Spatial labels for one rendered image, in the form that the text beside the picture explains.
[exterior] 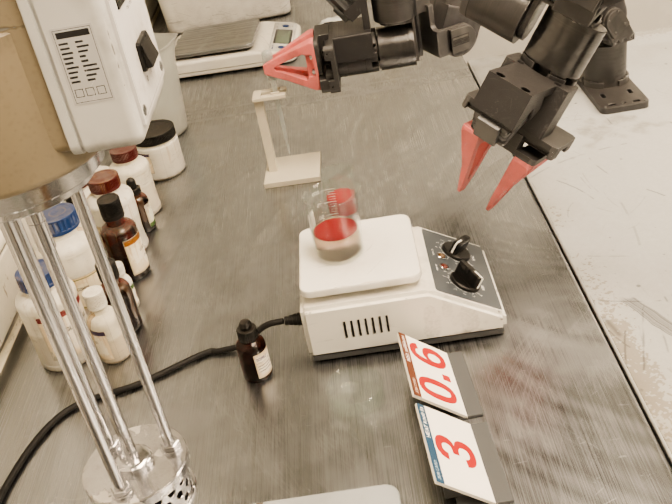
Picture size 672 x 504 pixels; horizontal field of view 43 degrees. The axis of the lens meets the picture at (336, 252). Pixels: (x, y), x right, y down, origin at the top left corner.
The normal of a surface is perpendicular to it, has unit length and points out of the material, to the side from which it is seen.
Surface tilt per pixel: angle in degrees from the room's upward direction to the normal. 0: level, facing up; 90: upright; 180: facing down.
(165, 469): 0
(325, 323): 90
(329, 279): 0
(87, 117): 90
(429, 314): 90
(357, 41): 91
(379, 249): 0
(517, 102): 73
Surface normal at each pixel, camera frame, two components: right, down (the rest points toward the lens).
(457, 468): 0.51, -0.75
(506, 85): -0.51, 0.28
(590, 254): -0.16, -0.83
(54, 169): 0.70, 0.29
